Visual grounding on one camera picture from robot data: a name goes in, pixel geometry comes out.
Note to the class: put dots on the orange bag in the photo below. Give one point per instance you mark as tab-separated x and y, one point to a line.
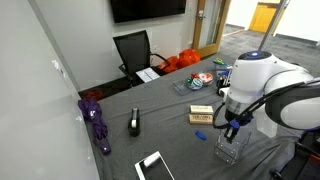
185	58

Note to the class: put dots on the white paper on chair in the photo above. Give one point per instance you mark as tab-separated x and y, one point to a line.
147	75

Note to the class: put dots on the clear square bowl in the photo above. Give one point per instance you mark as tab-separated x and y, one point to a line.
239	141
226	154

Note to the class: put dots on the wooden block far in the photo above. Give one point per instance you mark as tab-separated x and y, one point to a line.
200	109

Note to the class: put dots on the black wall television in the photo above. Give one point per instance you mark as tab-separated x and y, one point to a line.
131	10

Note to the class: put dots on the colourful ball bowl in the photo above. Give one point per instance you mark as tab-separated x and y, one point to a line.
194	83

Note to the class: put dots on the wooden door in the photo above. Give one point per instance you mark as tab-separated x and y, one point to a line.
210	21

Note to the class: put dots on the purple folded umbrella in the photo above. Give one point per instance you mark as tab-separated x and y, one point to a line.
91	111

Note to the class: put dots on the wooden block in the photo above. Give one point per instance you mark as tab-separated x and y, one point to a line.
200	119
200	109

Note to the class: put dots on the white framed black tablet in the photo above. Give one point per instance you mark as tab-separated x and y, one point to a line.
153	167

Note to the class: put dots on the red white ball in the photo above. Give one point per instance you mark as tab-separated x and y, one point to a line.
206	78

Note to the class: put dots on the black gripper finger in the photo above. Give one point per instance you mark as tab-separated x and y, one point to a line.
229	138

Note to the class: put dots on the green handled scissors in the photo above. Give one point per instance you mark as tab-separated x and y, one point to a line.
219	61

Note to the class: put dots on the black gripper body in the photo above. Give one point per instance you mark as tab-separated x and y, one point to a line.
234	125

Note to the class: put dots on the grey table cloth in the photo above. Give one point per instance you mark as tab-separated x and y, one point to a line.
165	127

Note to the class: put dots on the clear tray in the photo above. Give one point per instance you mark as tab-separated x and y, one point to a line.
182	87

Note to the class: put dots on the wooden block near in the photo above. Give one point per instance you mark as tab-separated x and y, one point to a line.
200	119

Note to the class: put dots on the black pen cup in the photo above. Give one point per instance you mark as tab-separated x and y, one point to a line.
221	83

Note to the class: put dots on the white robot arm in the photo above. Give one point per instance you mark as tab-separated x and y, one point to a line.
272	91

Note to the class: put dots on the black mesh office chair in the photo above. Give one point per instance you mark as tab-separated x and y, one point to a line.
135	53

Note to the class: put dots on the blue eraser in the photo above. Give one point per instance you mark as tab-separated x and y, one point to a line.
200	135

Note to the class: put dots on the clear supply box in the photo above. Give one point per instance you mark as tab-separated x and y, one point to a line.
222	70

